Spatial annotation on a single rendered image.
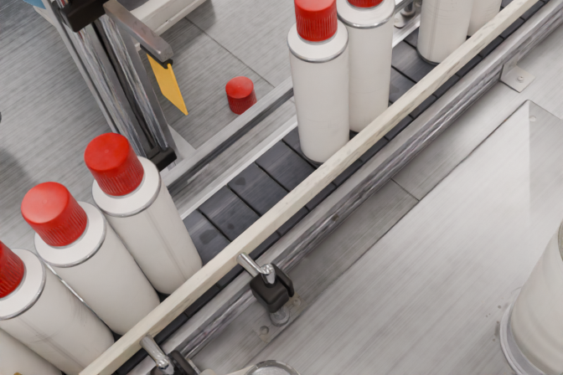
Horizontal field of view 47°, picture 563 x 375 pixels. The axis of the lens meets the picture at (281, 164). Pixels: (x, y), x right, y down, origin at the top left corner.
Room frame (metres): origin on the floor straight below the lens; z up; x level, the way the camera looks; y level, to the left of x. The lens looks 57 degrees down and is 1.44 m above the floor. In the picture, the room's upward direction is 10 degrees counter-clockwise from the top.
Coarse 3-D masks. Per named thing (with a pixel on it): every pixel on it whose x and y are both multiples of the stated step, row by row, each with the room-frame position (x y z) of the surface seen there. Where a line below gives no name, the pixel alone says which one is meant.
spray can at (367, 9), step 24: (360, 0) 0.39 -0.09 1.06; (384, 0) 0.40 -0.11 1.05; (360, 24) 0.38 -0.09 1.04; (384, 24) 0.38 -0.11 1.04; (360, 48) 0.38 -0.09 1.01; (384, 48) 0.38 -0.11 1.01; (360, 72) 0.38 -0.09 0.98; (384, 72) 0.38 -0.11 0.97; (360, 96) 0.38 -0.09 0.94; (384, 96) 0.39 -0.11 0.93; (360, 120) 0.38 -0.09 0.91
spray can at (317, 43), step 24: (312, 0) 0.37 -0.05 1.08; (336, 0) 0.37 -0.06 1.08; (312, 24) 0.36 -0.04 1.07; (336, 24) 0.37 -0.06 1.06; (288, 48) 0.37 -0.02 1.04; (312, 48) 0.36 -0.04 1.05; (336, 48) 0.36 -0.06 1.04; (312, 72) 0.35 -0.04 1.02; (336, 72) 0.35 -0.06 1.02; (312, 96) 0.35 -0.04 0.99; (336, 96) 0.35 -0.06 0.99; (312, 120) 0.35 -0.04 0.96; (336, 120) 0.35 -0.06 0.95; (312, 144) 0.36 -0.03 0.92; (336, 144) 0.35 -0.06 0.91
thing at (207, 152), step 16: (400, 0) 0.48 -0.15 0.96; (288, 80) 0.40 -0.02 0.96; (272, 96) 0.39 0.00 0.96; (288, 96) 0.39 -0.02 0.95; (256, 112) 0.37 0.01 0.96; (224, 128) 0.36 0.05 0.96; (240, 128) 0.36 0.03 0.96; (208, 144) 0.34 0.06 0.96; (224, 144) 0.34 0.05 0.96; (192, 160) 0.33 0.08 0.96; (208, 160) 0.33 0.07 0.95; (176, 176) 0.32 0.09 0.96; (192, 176) 0.32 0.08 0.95
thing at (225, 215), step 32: (512, 0) 0.53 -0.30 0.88; (544, 0) 0.52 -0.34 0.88; (416, 32) 0.51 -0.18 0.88; (512, 32) 0.49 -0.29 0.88; (416, 64) 0.46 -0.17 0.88; (256, 160) 0.37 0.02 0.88; (288, 160) 0.37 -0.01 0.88; (224, 192) 0.34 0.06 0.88; (256, 192) 0.33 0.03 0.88; (288, 192) 0.33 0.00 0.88; (320, 192) 0.32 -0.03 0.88; (192, 224) 0.31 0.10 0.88; (224, 224) 0.30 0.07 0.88; (288, 224) 0.29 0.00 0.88; (256, 256) 0.26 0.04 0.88
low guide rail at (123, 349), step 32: (480, 32) 0.46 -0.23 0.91; (448, 64) 0.43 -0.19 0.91; (416, 96) 0.39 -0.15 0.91; (384, 128) 0.36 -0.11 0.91; (352, 160) 0.34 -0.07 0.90; (256, 224) 0.28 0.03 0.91; (224, 256) 0.25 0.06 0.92; (192, 288) 0.23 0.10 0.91; (160, 320) 0.20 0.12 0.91; (128, 352) 0.18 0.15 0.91
